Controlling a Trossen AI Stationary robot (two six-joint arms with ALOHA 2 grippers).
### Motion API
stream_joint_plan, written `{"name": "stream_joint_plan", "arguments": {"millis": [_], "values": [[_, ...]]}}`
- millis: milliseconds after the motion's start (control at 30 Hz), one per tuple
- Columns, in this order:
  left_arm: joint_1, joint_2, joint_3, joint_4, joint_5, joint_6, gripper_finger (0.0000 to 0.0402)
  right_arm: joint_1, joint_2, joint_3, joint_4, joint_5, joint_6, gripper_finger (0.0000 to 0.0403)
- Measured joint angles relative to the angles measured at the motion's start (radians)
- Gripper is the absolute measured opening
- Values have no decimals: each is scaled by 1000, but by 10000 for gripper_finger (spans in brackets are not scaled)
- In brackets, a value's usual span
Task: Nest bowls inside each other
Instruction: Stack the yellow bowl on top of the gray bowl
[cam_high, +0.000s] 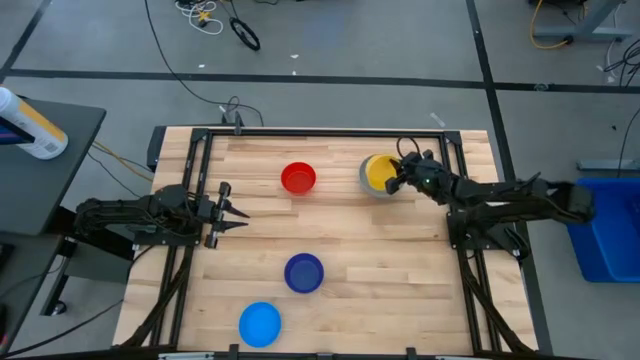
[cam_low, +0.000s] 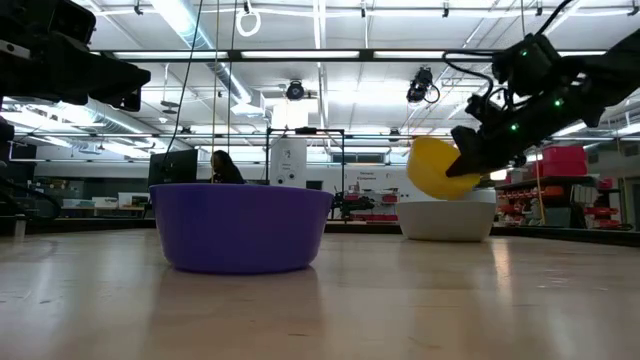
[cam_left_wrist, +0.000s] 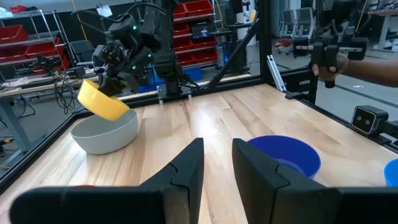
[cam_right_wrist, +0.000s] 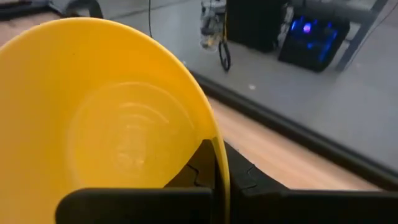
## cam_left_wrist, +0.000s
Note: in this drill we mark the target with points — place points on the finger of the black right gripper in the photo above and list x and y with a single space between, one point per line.
132 82
112 87

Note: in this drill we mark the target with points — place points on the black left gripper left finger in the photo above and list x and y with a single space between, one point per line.
124 205

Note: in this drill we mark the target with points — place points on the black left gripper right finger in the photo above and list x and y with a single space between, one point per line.
280 202

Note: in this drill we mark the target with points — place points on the yellow plastic bowl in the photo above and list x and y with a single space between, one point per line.
99 104

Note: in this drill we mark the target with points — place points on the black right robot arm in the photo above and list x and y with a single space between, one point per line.
164 53

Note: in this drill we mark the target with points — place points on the person's forearm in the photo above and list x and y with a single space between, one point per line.
373 72

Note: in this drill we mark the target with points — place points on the shelf rack with bins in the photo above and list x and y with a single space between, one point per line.
214 18

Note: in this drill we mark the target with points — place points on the blue storage bin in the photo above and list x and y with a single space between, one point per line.
154 81
193 74

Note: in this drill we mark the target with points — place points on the dark office chair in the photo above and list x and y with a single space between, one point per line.
81 49

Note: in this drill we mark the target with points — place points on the white paper tag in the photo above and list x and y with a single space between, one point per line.
104 11

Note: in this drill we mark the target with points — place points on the dark blue bowl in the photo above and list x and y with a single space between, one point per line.
295 152

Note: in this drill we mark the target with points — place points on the white bowl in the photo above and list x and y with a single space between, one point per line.
102 140

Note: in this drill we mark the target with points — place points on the wooden workbench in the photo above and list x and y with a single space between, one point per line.
18 88

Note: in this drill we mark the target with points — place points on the light blue bowl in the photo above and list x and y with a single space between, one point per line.
392 172

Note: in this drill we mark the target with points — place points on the silver aluminium profile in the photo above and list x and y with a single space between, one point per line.
276 74

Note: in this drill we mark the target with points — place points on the person's hand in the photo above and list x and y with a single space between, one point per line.
325 72

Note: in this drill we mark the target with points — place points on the grey office chair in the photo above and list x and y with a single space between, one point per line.
305 21
287 21

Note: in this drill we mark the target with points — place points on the white desk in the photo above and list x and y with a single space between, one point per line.
385 28

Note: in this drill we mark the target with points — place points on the black table frame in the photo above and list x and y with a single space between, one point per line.
326 112

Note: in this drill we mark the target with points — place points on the black diagonal frame brace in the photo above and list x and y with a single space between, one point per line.
233 54

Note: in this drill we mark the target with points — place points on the black table-level camera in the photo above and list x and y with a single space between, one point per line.
367 119

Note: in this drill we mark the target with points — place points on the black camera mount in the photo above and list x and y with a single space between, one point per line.
391 130

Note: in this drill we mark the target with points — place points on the black frame post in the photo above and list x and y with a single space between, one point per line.
265 40

